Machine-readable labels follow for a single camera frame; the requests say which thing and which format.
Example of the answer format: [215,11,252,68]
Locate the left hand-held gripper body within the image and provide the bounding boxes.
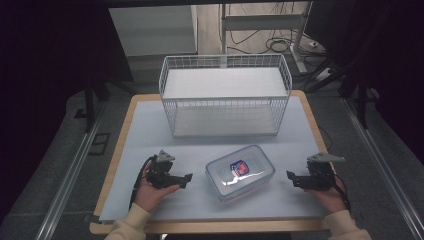
[145,149,184,190]

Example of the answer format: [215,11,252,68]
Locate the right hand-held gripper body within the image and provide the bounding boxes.
[294,152,346,192]

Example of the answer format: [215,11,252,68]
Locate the person's left hand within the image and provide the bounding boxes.
[133,171,181,214]

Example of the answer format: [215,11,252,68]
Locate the person's right hand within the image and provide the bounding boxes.
[304,185,348,215]

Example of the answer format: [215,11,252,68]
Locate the white table mat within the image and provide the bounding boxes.
[98,95,330,223]

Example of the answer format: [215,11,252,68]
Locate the clear plastic food container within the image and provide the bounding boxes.
[204,143,277,203]

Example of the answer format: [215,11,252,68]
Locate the black floor plate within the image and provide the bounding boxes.
[87,132,111,156]

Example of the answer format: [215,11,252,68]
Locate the black metal stand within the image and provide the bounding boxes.
[73,74,138,134]
[304,49,381,130]

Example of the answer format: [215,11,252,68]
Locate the white power strip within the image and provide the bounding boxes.
[308,39,328,53]

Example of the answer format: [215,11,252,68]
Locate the white cabinet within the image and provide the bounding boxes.
[108,4,199,58]

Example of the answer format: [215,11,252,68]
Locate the white metal stand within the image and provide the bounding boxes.
[219,0,314,75]

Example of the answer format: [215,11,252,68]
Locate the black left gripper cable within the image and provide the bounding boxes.
[128,155,158,210]

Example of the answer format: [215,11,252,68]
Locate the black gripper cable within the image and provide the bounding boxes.
[331,171,352,213]
[128,155,158,210]

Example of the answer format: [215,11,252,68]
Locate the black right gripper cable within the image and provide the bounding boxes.
[331,171,352,213]

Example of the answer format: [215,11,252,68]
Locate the metal floor rail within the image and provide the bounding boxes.
[34,99,109,240]
[342,97,424,240]

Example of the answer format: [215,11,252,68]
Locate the white wire shelf rack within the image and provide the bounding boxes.
[158,53,294,139]

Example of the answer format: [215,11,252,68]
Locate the black floor cables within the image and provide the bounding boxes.
[226,29,331,68]

